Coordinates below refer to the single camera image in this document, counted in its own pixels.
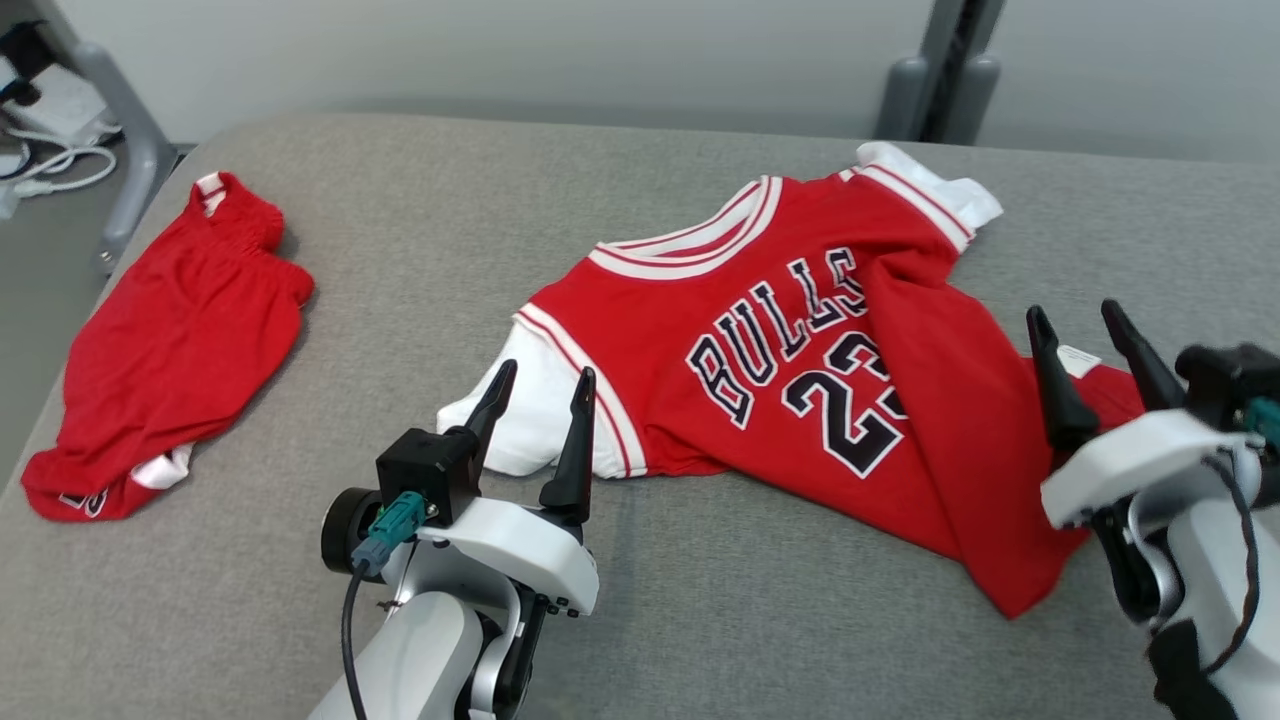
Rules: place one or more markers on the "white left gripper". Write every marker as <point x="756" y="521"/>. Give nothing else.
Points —
<point x="530" y="550"/>

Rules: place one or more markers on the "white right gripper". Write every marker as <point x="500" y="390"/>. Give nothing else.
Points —
<point x="1140" y="460"/>

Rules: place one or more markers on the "red Bulls basketball jersey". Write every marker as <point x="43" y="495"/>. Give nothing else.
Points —
<point x="700" y="320"/>

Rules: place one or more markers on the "red basketball shorts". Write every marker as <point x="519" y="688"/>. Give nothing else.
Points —
<point x="180" y="340"/>

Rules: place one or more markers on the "grey metal stand leg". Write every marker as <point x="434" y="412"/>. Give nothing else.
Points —
<point x="130" y="130"/>

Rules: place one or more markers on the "white power adapter box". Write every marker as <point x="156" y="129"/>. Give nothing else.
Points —
<point x="60" y="105"/>

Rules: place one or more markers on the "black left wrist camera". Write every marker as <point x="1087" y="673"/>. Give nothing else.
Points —
<point x="425" y="470"/>

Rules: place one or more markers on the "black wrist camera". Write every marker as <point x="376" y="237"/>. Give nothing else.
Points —
<point x="425" y="470"/>
<point x="1225" y="380"/>

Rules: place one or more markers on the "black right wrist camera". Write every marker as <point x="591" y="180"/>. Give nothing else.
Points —
<point x="1225" y="380"/>

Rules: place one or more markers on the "grey partition post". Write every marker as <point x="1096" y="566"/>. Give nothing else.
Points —
<point x="905" y="90"/>

